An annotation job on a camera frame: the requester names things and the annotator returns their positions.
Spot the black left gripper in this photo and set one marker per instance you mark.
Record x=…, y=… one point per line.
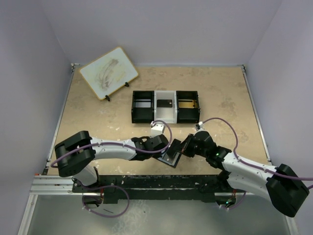
x=165, y=149

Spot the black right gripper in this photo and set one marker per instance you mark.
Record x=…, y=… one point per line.
x=187, y=143

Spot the dark card from holder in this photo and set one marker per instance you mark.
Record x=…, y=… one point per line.
x=173, y=148

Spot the black leather card holder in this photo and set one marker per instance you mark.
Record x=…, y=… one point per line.
x=170, y=158

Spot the black and white tray organizer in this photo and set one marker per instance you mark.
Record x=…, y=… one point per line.
x=172, y=107

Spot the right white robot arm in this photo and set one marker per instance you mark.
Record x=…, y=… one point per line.
x=278, y=184

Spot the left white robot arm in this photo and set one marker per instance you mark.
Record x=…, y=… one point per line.
x=74, y=155

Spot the black card in tray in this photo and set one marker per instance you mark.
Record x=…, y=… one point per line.
x=164, y=103

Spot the silver card in tray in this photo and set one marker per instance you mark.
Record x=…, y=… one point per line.
x=142, y=105

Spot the gold card in tray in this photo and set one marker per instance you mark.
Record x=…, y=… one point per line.
x=187, y=104

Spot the yellow-framed whiteboard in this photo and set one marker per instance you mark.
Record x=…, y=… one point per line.
x=108, y=73

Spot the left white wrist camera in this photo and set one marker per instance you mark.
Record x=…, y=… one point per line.
x=157, y=128

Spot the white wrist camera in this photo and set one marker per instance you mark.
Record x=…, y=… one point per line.
x=199, y=126
x=157, y=128

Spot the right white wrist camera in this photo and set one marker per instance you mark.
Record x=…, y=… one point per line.
x=199, y=126

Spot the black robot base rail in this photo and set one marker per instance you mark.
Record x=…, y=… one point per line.
x=205, y=188

